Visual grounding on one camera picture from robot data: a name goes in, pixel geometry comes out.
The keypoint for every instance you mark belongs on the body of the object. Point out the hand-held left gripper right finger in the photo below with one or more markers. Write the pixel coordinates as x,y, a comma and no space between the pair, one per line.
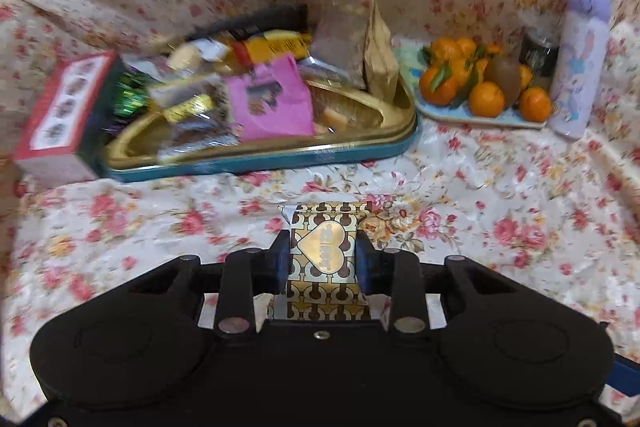
363,263

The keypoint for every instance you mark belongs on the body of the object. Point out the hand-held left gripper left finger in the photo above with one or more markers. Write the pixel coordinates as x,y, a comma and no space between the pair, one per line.
280,258

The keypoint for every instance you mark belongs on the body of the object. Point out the gold brown patterned snack packet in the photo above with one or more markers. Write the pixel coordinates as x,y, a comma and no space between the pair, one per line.
325,252

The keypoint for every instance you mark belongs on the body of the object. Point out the gold tin tray teal rim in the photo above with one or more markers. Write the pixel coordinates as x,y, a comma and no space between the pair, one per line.
300,154

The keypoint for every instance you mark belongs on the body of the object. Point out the small yellow candy piece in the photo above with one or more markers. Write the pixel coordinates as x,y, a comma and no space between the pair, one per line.
334,118

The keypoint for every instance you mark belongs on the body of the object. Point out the pink snack packet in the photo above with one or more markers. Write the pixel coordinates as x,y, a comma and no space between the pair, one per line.
272,104

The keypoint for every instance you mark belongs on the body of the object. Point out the floral blanket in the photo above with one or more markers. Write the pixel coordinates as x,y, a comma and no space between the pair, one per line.
500,187

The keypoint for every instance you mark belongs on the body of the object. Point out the light blue fruit plate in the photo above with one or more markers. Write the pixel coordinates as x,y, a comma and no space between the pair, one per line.
440,112

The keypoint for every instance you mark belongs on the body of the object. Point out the clear packet with gold label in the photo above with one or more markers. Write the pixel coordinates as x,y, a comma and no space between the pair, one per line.
192,107

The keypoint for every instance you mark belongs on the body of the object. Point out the pile of tangerines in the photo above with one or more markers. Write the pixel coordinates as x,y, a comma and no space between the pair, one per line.
487,99

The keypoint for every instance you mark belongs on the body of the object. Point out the kraft paper snack packet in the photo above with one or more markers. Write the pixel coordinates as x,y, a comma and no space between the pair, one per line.
380,57

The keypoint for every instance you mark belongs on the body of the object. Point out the orange yellow snack packet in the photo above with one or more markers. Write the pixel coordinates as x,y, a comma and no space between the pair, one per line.
277,46

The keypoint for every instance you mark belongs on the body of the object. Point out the green foil candy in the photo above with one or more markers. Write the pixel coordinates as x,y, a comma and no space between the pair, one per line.
131,96

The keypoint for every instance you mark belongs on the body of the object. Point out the round white cookie packet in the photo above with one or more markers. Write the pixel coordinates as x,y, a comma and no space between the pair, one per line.
192,55

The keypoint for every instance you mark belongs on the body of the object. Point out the clear packet of brown snack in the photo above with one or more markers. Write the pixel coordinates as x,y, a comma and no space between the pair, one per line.
340,42

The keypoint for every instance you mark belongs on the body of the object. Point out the long black snack packet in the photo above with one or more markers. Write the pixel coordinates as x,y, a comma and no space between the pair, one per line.
260,21

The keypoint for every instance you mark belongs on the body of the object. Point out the red and white cardboard box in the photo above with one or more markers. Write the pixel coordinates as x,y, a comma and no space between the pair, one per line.
60,112

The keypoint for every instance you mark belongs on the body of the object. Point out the dark cup with green label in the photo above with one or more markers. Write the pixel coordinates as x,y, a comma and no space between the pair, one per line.
539,54

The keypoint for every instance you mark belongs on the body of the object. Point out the purple rabbit print thermos bottle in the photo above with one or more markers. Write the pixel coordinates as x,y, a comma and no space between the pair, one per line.
580,67

